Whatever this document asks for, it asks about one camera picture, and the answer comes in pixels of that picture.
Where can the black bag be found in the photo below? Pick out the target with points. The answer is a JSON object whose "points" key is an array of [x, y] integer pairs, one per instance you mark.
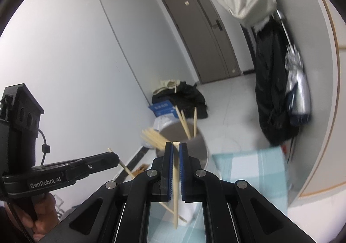
{"points": [[189, 97]]}

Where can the black jacket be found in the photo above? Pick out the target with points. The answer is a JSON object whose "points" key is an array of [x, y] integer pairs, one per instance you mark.
{"points": [[270, 89]]}

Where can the blue cardboard box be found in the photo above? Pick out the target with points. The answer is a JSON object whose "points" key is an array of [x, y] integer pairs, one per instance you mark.
{"points": [[162, 108]]}

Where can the wooden chopstick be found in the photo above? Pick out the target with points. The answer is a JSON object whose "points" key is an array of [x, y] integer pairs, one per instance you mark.
{"points": [[125, 168], [179, 117], [175, 178], [184, 120], [195, 121]]}

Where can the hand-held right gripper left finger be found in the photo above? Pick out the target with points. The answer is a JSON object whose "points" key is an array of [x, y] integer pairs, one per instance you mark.
{"points": [[162, 178]]}

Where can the silver folding umbrella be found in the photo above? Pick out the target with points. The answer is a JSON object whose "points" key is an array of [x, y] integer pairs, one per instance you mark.
{"points": [[298, 91]]}

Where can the grey door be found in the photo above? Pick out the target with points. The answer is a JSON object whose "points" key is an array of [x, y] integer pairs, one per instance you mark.
{"points": [[200, 37]]}

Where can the grey plastic bag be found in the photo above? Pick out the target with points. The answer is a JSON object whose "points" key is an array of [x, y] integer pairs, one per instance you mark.
{"points": [[159, 124]]}

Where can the blue checkered tablecloth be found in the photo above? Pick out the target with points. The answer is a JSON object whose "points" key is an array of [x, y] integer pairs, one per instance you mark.
{"points": [[248, 178]]}

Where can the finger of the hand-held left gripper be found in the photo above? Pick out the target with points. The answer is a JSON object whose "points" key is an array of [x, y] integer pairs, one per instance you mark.
{"points": [[100, 163]]}

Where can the beige cloth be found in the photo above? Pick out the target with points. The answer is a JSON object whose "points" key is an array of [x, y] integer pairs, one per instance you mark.
{"points": [[169, 85]]}

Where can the brown suede shoe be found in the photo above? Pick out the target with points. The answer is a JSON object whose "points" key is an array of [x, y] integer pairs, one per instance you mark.
{"points": [[141, 170]]}

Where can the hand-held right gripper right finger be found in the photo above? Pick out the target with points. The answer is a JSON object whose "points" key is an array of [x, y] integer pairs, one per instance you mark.
{"points": [[189, 178]]}

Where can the white utensil holder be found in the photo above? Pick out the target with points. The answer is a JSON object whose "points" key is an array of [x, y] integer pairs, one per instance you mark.
{"points": [[197, 148]]}

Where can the person's left hand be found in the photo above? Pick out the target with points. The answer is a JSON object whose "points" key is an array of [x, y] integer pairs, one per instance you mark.
{"points": [[46, 216]]}

